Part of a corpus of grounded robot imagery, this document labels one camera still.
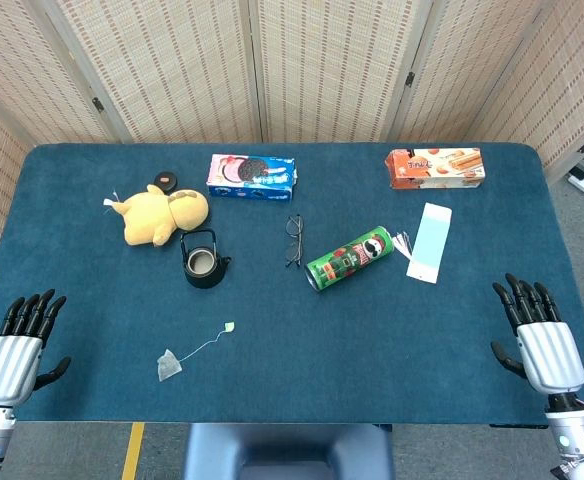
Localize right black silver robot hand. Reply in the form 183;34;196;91
490;272;584;396

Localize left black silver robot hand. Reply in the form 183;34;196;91
0;288;72;405

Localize tea bag with green tag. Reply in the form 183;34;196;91
156;321;237;383

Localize black cast iron teapot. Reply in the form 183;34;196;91
179;228;233;290

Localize light blue face mask packet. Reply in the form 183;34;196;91
391;201;454;286

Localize yellow plush toy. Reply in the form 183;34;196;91
103;183;210;248

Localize orange biscuit box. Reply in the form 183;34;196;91
384;147;487;191

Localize green Pringles can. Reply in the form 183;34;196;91
304;225;397;294

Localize blue table cover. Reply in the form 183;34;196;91
0;143;584;426

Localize blue-grey robot torso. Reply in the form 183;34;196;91
184;423;396;480

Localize thin-framed eyeglasses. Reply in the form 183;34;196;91
284;214;305;269

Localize blue Oreo cookie box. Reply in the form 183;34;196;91
206;153;299;204

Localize woven folding screen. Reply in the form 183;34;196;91
0;0;584;261

